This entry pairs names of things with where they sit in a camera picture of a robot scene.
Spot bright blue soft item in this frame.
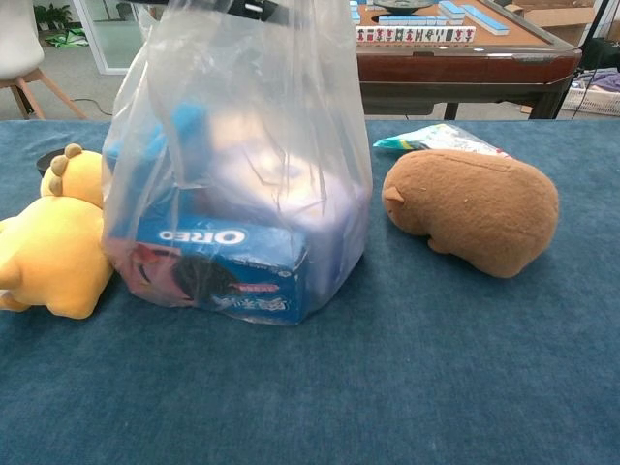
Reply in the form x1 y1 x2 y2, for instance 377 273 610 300
104 99 204 195

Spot yellow plush toy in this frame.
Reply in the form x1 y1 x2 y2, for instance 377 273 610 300
0 143 115 320

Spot white framed glass door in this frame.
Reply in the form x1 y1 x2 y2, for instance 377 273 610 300
75 0 149 77

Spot white chair with wooden legs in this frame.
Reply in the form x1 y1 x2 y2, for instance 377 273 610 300
0 0 89 121

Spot blue velvet table cloth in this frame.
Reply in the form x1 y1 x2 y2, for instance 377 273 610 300
0 118 620 465

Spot dark round mahjong dice dome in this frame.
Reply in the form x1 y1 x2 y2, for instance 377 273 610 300
372 0 433 15

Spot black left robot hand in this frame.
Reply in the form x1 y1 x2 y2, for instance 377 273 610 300
118 0 293 26

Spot white green snack packet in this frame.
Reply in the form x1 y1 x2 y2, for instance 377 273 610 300
372 122 514 160

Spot green potted plant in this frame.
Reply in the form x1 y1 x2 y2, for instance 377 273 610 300
33 3 74 31

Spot green object on floor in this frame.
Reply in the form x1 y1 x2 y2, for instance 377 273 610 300
41 27 91 49

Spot pale purple pack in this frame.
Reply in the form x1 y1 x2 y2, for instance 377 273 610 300
202 139 370 301

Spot long blue mahjong tile row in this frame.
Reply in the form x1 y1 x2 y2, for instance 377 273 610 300
462 4 511 36

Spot white translucent plastic bag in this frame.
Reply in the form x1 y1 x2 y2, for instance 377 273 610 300
100 0 374 326

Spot upright mahjong tile row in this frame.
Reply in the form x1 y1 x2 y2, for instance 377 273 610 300
356 26 479 44

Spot blue Oreo cookie box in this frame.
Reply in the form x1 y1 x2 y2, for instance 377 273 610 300
108 215 311 326

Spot purple cloth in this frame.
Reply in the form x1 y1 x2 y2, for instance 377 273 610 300
591 70 620 93

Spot white plastic basket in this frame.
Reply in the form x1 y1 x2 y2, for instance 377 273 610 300
564 72 620 117

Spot small black round object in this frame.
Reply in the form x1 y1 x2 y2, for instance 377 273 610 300
34 152 67 176

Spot brown capybara plush toy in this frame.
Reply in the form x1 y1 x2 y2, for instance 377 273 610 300
381 148 561 280

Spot brown cardboard box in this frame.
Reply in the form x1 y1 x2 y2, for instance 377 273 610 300
511 0 602 48

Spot blue-backed mahjong tile row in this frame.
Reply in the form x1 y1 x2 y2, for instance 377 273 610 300
377 15 450 27

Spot dark wood mahjong table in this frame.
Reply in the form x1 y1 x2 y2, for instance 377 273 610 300
349 0 583 121

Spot stacked blue mahjong tiles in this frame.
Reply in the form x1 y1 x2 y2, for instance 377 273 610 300
438 0 467 24

